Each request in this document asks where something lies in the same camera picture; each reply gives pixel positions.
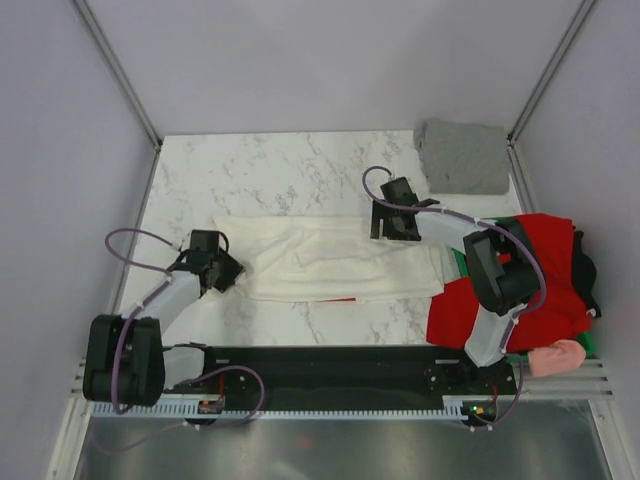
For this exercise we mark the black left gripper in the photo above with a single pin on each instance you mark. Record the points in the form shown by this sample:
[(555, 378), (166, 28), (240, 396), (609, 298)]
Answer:
[(233, 270)]

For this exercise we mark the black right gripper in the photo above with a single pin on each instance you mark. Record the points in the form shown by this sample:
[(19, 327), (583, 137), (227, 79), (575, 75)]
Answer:
[(380, 211)]

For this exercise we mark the white red printed t shirt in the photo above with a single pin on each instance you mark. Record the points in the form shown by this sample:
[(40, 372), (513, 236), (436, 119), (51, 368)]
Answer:
[(313, 259)]

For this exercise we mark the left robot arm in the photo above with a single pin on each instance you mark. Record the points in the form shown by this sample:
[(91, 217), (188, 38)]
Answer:
[(124, 362)]

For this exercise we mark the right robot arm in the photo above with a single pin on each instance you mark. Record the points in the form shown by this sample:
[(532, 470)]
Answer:
[(505, 273)]

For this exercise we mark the folded grey t shirt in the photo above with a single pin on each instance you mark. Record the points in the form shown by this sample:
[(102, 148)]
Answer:
[(462, 159)]

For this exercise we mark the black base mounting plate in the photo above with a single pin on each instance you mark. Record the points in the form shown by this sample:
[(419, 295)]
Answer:
[(345, 379)]

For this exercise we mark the black t shirt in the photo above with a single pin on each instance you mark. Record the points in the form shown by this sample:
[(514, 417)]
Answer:
[(584, 275)]

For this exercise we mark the pink t shirt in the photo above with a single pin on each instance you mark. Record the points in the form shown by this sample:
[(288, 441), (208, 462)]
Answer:
[(561, 357)]

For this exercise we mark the green plastic bin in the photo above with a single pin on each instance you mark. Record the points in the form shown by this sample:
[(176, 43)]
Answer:
[(457, 319)]

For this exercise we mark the white slotted cable duct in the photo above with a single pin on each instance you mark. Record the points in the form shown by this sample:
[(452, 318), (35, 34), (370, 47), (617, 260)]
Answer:
[(191, 408)]

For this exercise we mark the aluminium frame post left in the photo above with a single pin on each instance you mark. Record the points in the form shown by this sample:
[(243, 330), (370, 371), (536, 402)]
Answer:
[(108, 55)]

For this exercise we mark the aluminium frame post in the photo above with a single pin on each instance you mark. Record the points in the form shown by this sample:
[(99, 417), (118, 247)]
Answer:
[(108, 55), (571, 33)]

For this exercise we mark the aluminium front rail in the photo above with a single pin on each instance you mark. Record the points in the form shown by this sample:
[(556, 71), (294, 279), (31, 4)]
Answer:
[(587, 381)]

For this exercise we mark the aluminium frame post right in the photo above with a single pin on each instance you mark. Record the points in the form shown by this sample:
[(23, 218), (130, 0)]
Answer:
[(571, 33)]

